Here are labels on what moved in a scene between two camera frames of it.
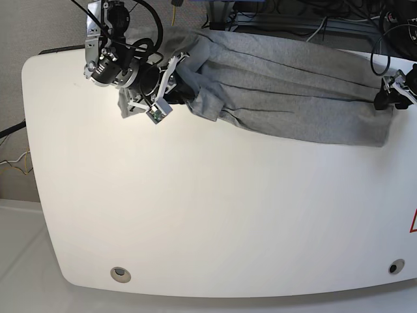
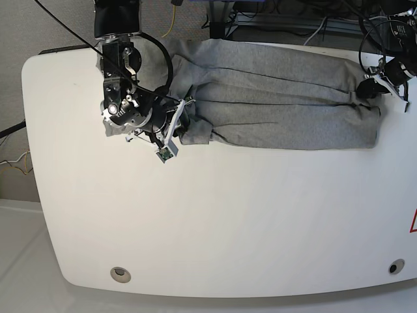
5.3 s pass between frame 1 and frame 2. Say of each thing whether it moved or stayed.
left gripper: moved
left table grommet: stayed
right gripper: moved
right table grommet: stayed
